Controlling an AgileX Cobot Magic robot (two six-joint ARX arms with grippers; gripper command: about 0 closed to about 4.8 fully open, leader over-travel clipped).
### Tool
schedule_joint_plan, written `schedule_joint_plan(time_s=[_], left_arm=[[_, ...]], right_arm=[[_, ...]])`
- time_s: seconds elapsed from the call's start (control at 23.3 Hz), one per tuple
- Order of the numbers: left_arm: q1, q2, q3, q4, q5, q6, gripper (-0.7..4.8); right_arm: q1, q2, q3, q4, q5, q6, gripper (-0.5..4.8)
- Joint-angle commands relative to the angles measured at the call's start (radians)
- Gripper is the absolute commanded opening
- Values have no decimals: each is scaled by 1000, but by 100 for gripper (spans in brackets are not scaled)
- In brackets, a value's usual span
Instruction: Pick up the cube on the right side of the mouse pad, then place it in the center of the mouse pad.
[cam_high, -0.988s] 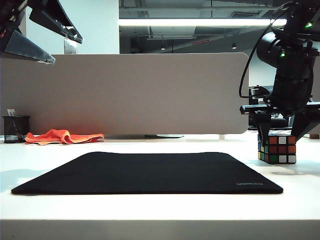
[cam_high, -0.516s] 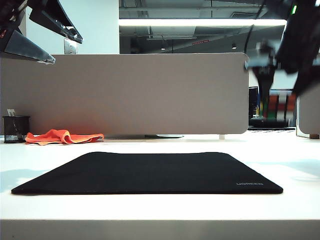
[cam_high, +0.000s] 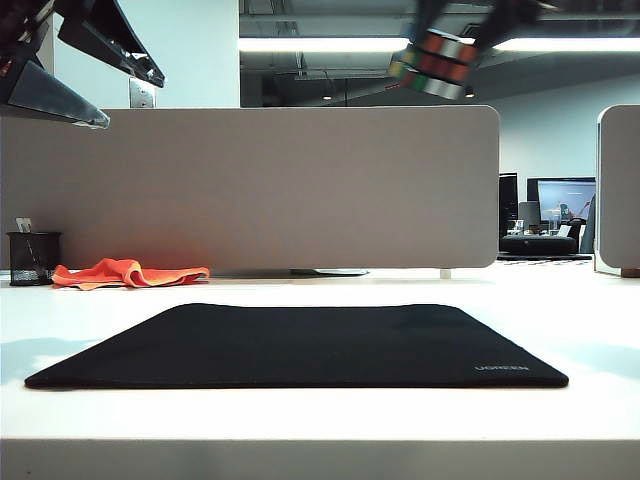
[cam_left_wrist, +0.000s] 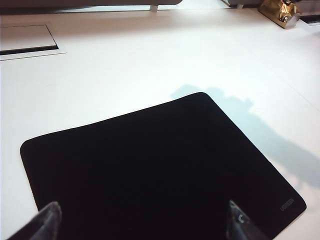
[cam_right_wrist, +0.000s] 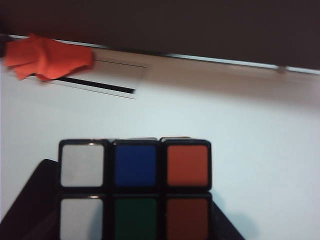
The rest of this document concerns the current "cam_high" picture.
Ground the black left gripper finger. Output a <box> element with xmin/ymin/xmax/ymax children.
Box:
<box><xmin>58</xmin><ymin>0</ymin><xmax>165</xmax><ymax>89</ymax></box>
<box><xmin>0</xmin><ymin>59</ymin><xmax>111</xmax><ymax>130</ymax></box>

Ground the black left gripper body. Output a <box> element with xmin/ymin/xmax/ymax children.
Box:
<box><xmin>0</xmin><ymin>0</ymin><xmax>64</xmax><ymax>86</ymax></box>

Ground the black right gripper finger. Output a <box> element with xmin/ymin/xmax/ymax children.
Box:
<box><xmin>474</xmin><ymin>0</ymin><xmax>559</xmax><ymax>50</ymax></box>
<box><xmin>412</xmin><ymin>0</ymin><xmax>442</xmax><ymax>39</ymax></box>

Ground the multicoloured puzzle cube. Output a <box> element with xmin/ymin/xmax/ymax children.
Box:
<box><xmin>389</xmin><ymin>28</ymin><xmax>479</xmax><ymax>100</ymax></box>

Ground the black mouse pad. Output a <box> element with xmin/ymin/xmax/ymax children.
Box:
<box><xmin>23</xmin><ymin>302</ymin><xmax>570</xmax><ymax>390</ymax></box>

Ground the white ceiling light strip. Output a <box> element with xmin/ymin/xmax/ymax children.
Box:
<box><xmin>238</xmin><ymin>35</ymin><xmax>640</xmax><ymax>53</ymax></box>

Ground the black mesh pen holder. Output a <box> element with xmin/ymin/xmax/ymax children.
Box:
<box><xmin>5</xmin><ymin>230</ymin><xmax>62</xmax><ymax>287</ymax></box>

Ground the lit computer monitor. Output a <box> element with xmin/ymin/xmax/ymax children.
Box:
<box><xmin>525</xmin><ymin>176</ymin><xmax>597</xmax><ymax>236</ymax></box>

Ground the dark computer monitor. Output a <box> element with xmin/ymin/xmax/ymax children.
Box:
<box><xmin>499</xmin><ymin>172</ymin><xmax>519</xmax><ymax>236</ymax></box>

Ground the orange cloth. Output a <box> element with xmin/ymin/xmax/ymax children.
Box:
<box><xmin>51</xmin><ymin>257</ymin><xmax>211</xmax><ymax>290</ymax></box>

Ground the narrow grey desk divider panel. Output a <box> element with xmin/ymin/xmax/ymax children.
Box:
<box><xmin>594</xmin><ymin>104</ymin><xmax>640</xmax><ymax>278</ymax></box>

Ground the wide grey desk divider panel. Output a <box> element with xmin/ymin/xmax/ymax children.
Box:
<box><xmin>0</xmin><ymin>104</ymin><xmax>501</xmax><ymax>274</ymax></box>

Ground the metal wall plate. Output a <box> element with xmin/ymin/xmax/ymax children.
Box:
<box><xmin>128</xmin><ymin>77</ymin><xmax>159</xmax><ymax>109</ymax></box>

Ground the white desk cable flap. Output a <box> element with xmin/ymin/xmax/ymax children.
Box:
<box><xmin>214</xmin><ymin>268</ymin><xmax>370</xmax><ymax>279</ymax></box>

